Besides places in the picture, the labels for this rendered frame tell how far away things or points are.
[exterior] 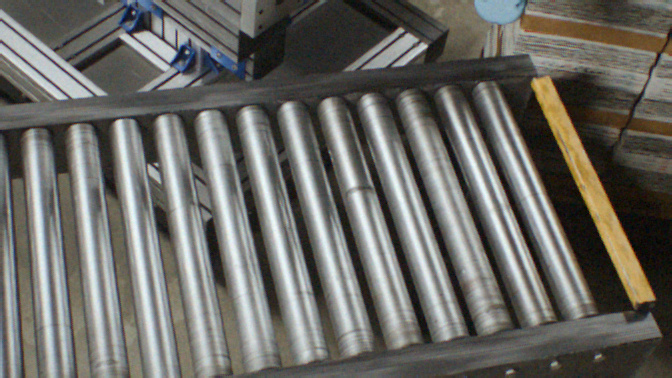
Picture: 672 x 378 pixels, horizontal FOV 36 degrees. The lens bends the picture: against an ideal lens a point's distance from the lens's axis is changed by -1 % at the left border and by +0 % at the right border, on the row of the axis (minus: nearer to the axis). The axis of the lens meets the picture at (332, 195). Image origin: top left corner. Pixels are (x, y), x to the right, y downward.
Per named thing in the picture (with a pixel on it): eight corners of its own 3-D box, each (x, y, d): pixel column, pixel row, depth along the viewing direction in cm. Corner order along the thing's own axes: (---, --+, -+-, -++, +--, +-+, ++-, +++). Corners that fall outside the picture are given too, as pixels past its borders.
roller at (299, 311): (264, 118, 164) (266, 97, 160) (332, 382, 137) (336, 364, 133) (233, 122, 163) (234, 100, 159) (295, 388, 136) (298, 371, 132)
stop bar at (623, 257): (547, 82, 168) (551, 74, 167) (655, 308, 144) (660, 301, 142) (529, 84, 168) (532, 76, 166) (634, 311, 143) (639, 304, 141)
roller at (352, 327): (309, 109, 165) (300, 90, 160) (386, 369, 138) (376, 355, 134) (280, 120, 165) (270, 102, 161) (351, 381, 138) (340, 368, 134)
